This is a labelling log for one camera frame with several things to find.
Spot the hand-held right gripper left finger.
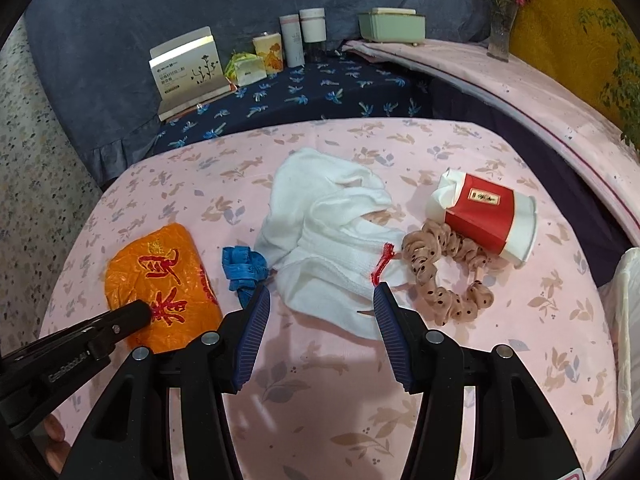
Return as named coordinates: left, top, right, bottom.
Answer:
left=72, top=282, right=272, bottom=480

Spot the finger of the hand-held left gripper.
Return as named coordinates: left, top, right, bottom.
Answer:
left=87, top=299, right=153, bottom=348

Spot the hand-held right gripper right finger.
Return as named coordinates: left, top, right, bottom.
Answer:
left=372, top=281, right=583, bottom=480

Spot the orange plastic bag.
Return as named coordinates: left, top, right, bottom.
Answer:
left=104, top=223, right=224, bottom=356

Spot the pink polka dot scrunchie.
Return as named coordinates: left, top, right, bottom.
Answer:
left=401, top=220, right=496, bottom=325

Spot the blue band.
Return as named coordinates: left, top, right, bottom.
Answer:
left=221, top=246, right=271, bottom=311

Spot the white cloth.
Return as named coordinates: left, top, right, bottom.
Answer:
left=254, top=147, right=416, bottom=341

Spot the red white paper cup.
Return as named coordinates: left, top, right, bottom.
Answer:
left=430, top=168, right=538, bottom=266

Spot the white-lined trash bin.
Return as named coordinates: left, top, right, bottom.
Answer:
left=597, top=247, right=640, bottom=453

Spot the person's left hand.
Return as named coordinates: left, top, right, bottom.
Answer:
left=42, top=412, right=76, bottom=461

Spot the pink rabbit print tablecloth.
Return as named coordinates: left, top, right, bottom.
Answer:
left=39, top=117, right=618, bottom=480

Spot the dark purple cloth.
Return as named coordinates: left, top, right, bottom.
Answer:
left=430, top=77, right=640, bottom=286

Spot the dark blue floral cloth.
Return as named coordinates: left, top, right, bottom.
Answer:
left=150, top=55, right=431, bottom=156

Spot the white box with flower print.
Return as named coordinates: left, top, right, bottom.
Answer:
left=148, top=26, right=236, bottom=122

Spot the green white packet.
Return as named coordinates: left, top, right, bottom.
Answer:
left=223, top=51, right=267, bottom=87

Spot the pale pink shelf cloth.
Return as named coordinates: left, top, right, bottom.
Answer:
left=342, top=37, right=640, bottom=251

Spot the yellow printed tin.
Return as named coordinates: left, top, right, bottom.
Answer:
left=252, top=32, right=285, bottom=76

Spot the tall white bottle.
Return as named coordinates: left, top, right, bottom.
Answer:
left=279, top=14, right=306, bottom=68

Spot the pale green box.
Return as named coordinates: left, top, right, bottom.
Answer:
left=357, top=7, right=427, bottom=47

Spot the blue-grey backdrop cloth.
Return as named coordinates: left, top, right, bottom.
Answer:
left=22, top=0, right=523, bottom=191

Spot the white jar with dark base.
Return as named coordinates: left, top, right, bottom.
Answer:
left=299, top=7, right=327, bottom=63

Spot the glass vase with pink flowers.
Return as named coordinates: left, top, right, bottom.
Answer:
left=469, top=0, right=531, bottom=63

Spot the yellow cloth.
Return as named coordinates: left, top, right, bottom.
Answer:
left=507, top=0, right=640, bottom=126

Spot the green plant in white pot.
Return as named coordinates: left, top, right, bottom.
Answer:
left=577, top=5, right=640, bottom=148

